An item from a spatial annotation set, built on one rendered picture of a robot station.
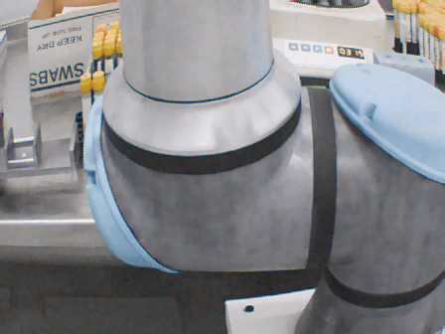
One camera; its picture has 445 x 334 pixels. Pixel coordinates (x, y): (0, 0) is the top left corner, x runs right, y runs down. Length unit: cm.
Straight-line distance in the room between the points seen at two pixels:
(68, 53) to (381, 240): 71
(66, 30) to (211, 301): 77
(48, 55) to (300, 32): 39
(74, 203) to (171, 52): 48
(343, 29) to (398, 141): 66
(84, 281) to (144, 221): 121
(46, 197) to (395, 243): 50
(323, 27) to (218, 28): 70
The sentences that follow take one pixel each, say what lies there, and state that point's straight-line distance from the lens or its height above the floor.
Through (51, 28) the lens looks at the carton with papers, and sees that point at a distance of 104.
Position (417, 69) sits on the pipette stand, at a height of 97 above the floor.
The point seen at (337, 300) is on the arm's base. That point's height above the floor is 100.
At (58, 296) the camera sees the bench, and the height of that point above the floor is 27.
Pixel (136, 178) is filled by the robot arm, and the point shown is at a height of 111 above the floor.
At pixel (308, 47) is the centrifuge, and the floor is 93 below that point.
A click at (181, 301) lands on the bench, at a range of 158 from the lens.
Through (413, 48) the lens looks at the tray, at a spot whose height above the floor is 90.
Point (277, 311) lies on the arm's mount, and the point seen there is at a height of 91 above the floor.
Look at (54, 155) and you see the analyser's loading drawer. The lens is 84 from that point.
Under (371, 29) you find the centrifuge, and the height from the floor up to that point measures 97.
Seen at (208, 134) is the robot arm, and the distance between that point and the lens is 39.
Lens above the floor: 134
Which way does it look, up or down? 32 degrees down
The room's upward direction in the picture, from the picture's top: 2 degrees counter-clockwise
